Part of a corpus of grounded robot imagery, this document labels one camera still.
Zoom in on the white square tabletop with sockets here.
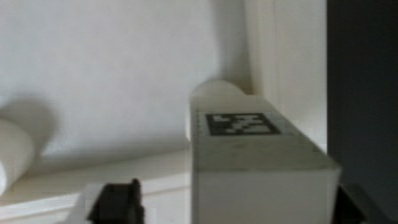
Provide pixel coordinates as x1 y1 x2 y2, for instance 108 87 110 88
0 0 327 224

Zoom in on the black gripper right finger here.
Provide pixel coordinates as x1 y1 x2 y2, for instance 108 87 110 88
332 184 385 224

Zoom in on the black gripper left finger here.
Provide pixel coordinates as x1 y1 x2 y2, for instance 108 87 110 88
87 179 144 224

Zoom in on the white leg with tag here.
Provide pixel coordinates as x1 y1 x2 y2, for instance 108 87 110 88
188 80 341 224

